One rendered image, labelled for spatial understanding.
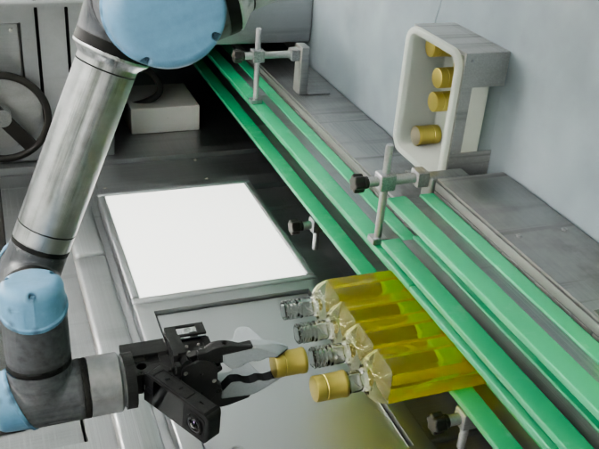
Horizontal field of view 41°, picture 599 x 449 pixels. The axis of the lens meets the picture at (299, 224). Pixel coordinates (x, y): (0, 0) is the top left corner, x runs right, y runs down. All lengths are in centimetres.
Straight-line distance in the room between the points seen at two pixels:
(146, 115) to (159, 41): 130
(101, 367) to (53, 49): 104
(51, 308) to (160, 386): 17
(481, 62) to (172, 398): 68
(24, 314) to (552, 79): 78
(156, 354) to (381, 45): 88
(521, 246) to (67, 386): 61
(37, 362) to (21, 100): 105
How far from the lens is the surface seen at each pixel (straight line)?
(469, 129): 132
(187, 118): 215
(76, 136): 101
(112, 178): 192
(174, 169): 196
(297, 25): 203
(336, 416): 120
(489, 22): 135
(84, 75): 100
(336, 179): 149
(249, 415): 119
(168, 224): 164
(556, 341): 98
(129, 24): 83
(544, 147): 125
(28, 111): 195
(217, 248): 156
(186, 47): 84
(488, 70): 130
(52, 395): 101
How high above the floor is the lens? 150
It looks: 20 degrees down
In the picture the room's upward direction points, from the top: 97 degrees counter-clockwise
